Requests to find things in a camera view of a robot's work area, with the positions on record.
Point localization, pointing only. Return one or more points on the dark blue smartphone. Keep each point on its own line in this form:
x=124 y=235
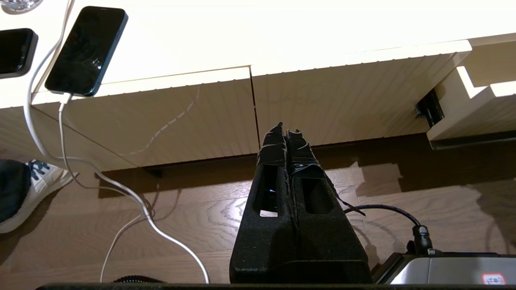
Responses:
x=85 y=52

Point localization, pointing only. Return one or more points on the black smartphone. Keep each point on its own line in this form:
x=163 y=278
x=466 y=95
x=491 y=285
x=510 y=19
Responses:
x=15 y=52

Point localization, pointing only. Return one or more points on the cream white low cabinet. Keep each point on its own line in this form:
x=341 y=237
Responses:
x=282 y=32

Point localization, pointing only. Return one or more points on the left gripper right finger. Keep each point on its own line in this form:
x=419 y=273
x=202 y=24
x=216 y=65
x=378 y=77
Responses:
x=326 y=245

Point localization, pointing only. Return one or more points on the short cream drawer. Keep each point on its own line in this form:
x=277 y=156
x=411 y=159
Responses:
x=181 y=121
x=342 y=104

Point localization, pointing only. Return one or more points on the white sneaker navy stripes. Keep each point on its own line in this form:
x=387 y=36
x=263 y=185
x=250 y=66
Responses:
x=44 y=189

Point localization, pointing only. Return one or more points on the black drawer slide rail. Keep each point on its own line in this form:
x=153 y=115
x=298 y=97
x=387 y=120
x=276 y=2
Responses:
x=430 y=108

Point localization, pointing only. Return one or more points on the glass bottle with red label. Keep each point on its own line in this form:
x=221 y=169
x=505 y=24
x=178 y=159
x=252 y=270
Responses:
x=18 y=5

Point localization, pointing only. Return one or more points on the dark navy trouser leg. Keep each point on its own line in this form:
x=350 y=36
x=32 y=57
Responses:
x=12 y=189

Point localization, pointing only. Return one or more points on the wide cream drawer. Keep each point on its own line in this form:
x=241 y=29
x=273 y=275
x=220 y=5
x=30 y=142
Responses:
x=475 y=117

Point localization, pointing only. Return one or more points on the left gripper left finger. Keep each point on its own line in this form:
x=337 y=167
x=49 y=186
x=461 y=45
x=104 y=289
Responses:
x=262 y=241

